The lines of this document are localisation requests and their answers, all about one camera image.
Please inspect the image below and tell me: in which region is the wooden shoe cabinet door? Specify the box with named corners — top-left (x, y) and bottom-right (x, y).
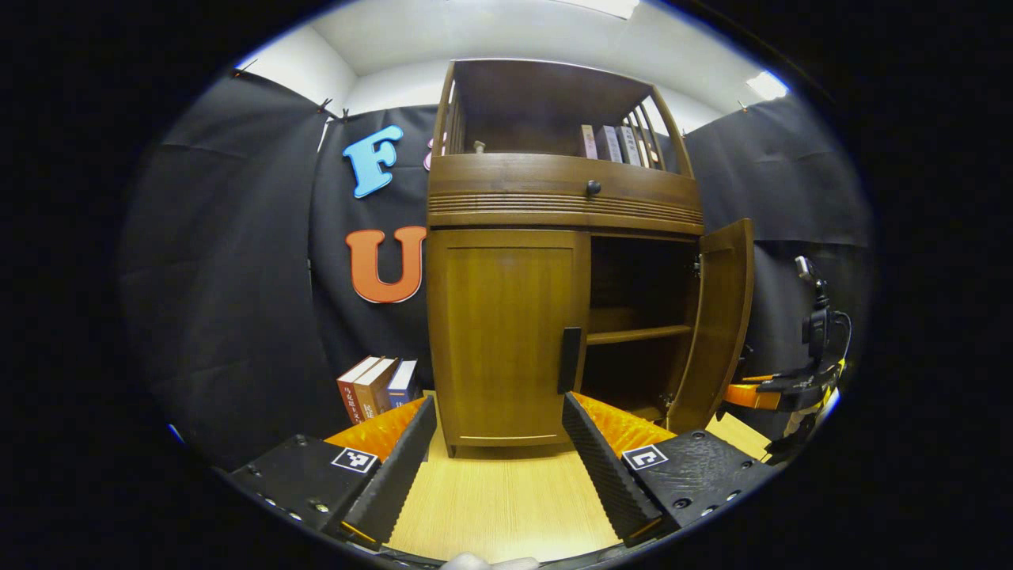
top-left (667, 218), bottom-right (757, 435)
top-left (427, 230), bottom-right (592, 458)

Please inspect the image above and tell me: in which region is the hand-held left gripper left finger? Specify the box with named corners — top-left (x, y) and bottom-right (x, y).
top-left (230, 394), bottom-right (438, 551)

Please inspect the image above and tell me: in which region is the wooden inner shelf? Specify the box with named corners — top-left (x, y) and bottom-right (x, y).
top-left (586, 323), bottom-right (694, 346)

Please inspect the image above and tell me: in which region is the wooden ridged drawer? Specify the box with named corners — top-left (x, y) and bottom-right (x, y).
top-left (427, 153), bottom-right (705, 236)

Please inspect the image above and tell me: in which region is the wooden double-door shoe cabinet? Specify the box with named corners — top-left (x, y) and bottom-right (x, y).
top-left (426, 59), bottom-right (757, 460)

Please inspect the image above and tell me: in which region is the ceiling light panel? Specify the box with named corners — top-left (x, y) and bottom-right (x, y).
top-left (746, 70), bottom-right (791, 101)
top-left (554, 0), bottom-right (640, 20)

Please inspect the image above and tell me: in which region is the red book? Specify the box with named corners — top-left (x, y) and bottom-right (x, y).
top-left (336, 355), bottom-right (385, 426)

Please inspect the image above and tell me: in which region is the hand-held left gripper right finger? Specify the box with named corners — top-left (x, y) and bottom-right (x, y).
top-left (562, 391), bottom-right (778, 549)

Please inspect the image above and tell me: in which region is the black door handle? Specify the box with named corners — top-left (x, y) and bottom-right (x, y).
top-left (557, 326), bottom-right (584, 395)

